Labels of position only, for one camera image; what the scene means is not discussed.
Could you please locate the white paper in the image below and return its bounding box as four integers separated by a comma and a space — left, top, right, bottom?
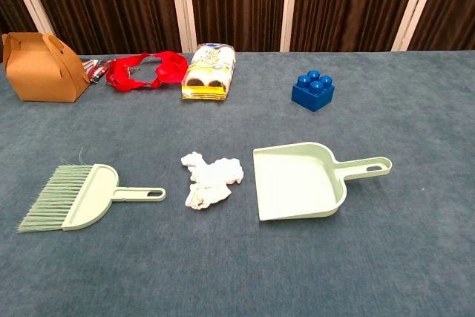
180, 151, 245, 211

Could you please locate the light green dustpan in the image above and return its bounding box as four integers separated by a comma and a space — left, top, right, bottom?
252, 141, 393, 221

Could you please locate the light green hand broom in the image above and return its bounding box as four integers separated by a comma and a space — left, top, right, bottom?
17, 149, 167, 234

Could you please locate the yellow white snack package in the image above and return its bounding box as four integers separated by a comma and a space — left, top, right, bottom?
181, 42, 238, 102

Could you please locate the blue building block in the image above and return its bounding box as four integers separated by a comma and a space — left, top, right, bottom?
291, 69, 335, 113

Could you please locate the red black snack packet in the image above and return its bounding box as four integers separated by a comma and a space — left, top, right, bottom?
82, 58, 112, 85

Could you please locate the brown cardboard gable box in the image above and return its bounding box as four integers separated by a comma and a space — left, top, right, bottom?
1, 32, 91, 104

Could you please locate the red fabric strap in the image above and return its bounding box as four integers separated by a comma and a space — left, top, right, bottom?
105, 50, 189, 93

